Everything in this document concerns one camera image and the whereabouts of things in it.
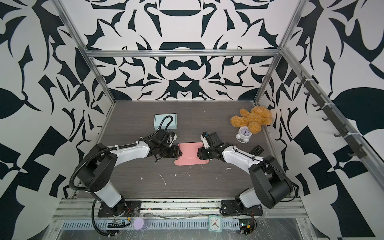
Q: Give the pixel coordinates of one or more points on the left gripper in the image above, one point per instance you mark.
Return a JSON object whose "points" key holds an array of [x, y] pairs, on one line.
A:
{"points": [[175, 152]]}

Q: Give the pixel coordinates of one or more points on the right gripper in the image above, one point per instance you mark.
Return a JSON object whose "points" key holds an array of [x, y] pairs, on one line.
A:
{"points": [[201, 152]]}

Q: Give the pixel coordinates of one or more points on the pink paper box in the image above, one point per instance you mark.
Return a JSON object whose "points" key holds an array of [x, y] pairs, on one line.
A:
{"points": [[189, 155]]}

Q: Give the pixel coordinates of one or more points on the light blue paper box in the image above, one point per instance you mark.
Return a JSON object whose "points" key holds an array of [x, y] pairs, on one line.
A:
{"points": [[166, 121]]}

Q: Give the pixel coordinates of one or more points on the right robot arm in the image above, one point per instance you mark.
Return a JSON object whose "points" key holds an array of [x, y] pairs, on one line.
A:
{"points": [[270, 183]]}

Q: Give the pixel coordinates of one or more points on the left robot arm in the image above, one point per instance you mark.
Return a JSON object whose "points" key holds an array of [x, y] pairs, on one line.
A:
{"points": [[93, 173]]}

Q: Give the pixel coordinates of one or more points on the white alarm clock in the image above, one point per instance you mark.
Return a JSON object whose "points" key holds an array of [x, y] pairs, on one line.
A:
{"points": [[243, 136]]}

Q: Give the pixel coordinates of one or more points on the black remote control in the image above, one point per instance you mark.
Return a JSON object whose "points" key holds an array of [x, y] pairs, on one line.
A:
{"points": [[257, 150]]}

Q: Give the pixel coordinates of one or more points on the brown teddy bear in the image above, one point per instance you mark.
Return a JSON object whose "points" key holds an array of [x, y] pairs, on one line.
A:
{"points": [[253, 119]]}

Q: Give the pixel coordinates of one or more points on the green square clock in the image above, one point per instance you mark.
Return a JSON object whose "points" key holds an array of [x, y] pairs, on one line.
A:
{"points": [[215, 224]]}

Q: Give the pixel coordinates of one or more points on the purple round lid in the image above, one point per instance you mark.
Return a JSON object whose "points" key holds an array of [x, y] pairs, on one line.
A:
{"points": [[141, 224]]}

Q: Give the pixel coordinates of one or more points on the right circuit board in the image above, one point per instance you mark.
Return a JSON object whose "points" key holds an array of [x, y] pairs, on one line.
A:
{"points": [[247, 226]]}

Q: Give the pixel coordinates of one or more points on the circuit board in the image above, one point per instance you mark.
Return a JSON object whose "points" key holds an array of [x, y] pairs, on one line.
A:
{"points": [[116, 223], [247, 226]]}

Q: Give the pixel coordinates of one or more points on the left circuit board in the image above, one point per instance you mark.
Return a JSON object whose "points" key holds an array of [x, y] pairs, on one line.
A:
{"points": [[116, 223]]}

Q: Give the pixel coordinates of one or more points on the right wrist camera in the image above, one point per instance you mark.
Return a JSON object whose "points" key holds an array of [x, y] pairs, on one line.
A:
{"points": [[206, 145]]}

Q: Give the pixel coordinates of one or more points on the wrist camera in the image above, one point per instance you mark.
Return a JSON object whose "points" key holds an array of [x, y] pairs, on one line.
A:
{"points": [[172, 138], [206, 145]]}

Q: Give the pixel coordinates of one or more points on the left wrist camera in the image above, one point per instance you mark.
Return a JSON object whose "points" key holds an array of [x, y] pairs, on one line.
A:
{"points": [[172, 138]]}

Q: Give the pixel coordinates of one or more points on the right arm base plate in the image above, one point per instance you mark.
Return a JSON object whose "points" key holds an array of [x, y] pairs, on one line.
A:
{"points": [[236, 208]]}

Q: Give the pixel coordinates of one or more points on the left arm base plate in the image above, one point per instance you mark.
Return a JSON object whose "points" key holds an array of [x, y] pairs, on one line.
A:
{"points": [[122, 209]]}

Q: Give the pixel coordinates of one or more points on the wall hook rail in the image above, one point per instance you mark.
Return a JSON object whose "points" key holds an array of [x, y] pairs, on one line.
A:
{"points": [[334, 115]]}

